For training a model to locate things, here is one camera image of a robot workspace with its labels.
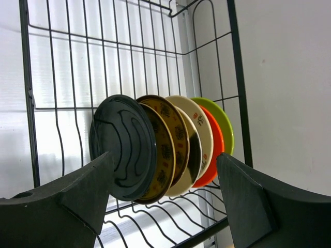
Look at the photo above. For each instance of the yellow patterned plate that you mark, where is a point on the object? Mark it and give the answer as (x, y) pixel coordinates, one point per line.
(165, 166)
(177, 128)

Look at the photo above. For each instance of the orange plate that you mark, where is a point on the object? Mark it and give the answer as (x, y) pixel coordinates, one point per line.
(218, 148)

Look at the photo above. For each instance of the glossy black plate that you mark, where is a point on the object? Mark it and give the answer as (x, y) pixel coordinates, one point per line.
(121, 127)

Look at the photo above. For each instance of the lime green plate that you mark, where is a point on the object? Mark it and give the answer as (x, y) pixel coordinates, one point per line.
(223, 121)

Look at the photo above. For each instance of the cream plate with black patch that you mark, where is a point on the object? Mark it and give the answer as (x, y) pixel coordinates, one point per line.
(193, 168)

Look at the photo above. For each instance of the cream floral plate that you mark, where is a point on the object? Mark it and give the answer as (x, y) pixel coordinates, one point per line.
(202, 124)

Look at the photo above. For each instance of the yellow patterned plate front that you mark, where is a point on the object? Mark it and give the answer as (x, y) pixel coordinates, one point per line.
(177, 128)

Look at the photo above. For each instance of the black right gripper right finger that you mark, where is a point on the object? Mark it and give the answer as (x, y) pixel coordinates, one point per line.
(265, 212)

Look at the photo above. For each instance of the black wire dish rack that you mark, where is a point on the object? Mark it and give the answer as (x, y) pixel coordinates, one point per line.
(77, 53)

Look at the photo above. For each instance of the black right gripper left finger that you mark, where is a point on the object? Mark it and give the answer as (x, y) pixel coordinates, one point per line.
(66, 212)

